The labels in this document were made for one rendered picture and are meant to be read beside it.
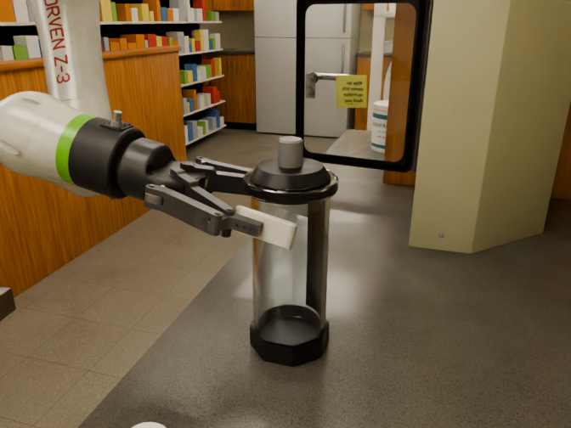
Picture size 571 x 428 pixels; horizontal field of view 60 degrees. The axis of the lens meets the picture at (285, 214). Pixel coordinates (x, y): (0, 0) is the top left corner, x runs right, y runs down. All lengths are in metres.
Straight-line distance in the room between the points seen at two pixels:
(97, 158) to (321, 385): 0.37
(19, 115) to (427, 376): 0.58
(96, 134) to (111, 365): 1.70
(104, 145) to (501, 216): 0.69
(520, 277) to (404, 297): 0.21
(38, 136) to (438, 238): 0.66
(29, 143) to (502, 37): 0.68
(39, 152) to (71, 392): 1.59
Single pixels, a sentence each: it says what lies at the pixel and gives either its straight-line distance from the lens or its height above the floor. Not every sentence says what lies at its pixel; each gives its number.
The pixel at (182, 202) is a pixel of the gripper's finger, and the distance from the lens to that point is 0.54.
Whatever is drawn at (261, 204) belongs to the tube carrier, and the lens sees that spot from 0.54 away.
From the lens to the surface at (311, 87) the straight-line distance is 1.23.
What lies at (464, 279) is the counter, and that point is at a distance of 0.85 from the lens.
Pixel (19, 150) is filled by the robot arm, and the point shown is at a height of 1.19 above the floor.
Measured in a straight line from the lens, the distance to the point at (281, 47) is 6.02.
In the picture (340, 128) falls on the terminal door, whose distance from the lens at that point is 1.24.
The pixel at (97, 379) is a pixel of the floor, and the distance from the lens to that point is 2.19.
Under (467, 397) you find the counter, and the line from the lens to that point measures 0.62.
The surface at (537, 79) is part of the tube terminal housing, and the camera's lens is 0.94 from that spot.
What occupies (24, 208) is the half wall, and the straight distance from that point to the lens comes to 2.86.
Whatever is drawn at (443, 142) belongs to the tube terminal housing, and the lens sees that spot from 0.88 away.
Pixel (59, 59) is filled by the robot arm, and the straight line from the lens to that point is 0.86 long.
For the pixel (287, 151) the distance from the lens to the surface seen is 0.54.
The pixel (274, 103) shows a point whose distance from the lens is 6.11.
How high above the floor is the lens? 1.33
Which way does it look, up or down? 22 degrees down
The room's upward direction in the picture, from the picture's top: straight up
